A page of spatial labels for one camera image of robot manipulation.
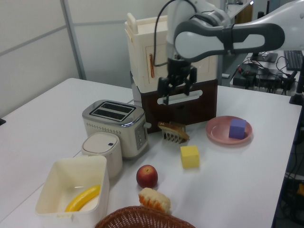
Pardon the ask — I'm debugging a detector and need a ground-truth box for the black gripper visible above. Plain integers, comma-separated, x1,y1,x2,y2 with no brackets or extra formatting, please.
158,58,199,105

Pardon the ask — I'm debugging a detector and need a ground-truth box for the purple foam cube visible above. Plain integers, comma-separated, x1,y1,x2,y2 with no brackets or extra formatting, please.
228,118,247,140

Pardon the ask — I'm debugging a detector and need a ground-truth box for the pink plate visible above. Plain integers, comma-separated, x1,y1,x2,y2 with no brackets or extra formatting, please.
205,115,253,145

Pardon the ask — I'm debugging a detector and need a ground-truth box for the yellow foam cube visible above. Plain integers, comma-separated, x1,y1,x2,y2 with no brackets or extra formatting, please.
180,145,200,169

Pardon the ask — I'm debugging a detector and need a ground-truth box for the brown toast slice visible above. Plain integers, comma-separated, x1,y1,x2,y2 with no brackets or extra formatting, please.
158,121,190,141

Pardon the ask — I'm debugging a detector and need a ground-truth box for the cream toy cabinet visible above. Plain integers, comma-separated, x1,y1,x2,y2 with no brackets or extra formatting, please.
124,13,219,87

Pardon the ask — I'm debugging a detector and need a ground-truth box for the brown toast rack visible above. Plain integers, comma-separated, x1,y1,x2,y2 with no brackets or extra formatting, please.
162,121,188,144

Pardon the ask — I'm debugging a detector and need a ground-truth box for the cream chrome toaster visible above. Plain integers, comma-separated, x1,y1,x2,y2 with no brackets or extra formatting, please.
82,99,152,159

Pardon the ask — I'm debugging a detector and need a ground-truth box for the black monitor stand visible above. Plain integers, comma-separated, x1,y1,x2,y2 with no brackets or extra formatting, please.
250,51,278,63

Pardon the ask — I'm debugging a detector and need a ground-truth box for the red apple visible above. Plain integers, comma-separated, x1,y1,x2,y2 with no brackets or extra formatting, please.
136,165,159,189

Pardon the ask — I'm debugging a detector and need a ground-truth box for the small white lidded bin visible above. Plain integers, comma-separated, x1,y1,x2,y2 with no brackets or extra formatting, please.
81,132,124,179

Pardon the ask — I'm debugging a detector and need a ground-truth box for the black keyboard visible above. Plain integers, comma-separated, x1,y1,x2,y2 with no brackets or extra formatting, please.
283,50,304,71

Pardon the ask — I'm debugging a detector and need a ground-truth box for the white orange bread piece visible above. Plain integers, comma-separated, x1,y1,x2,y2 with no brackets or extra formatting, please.
138,187,171,213

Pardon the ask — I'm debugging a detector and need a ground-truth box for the cream plastic open box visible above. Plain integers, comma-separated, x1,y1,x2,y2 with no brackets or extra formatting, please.
35,155,110,220

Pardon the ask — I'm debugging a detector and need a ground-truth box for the brown wicker basket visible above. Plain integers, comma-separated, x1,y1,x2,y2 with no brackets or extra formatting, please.
94,205,198,228

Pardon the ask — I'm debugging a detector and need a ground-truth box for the yellow banana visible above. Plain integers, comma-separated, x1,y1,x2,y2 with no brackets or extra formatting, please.
64,184,101,212

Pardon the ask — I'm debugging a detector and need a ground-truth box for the brown drawer box white handle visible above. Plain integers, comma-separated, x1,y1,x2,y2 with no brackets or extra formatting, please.
140,78,219,133

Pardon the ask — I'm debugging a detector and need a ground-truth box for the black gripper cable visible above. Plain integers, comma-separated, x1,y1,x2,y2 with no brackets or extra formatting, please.
153,0,178,67

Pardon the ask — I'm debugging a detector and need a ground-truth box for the black electronics box with cables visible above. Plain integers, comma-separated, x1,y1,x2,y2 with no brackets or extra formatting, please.
232,62,298,94

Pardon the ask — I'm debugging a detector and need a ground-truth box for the black desk clamp post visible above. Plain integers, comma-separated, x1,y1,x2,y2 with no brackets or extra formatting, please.
288,68,304,106

